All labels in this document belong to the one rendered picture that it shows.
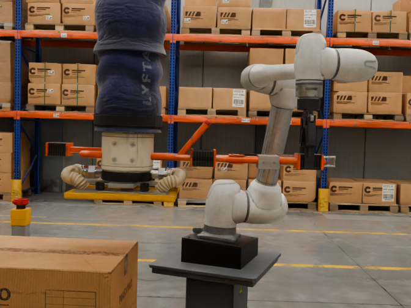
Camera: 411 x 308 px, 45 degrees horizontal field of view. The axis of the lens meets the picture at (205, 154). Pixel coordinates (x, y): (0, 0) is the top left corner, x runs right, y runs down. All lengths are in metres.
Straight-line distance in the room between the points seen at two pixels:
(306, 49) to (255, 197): 0.91
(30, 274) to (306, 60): 1.06
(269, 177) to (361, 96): 6.91
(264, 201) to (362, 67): 0.88
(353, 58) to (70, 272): 1.11
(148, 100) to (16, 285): 0.67
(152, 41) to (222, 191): 0.93
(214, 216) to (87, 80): 6.99
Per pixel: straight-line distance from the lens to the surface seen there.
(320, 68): 1.66
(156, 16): 1.61
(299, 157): 1.64
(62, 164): 10.49
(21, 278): 1.57
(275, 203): 2.37
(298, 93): 1.66
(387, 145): 10.64
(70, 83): 9.17
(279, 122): 2.26
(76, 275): 1.51
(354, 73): 1.72
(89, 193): 1.56
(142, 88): 1.58
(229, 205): 2.30
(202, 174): 8.73
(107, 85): 1.59
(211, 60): 10.15
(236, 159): 1.62
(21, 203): 2.26
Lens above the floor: 1.36
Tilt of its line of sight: 3 degrees down
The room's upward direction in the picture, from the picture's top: 2 degrees clockwise
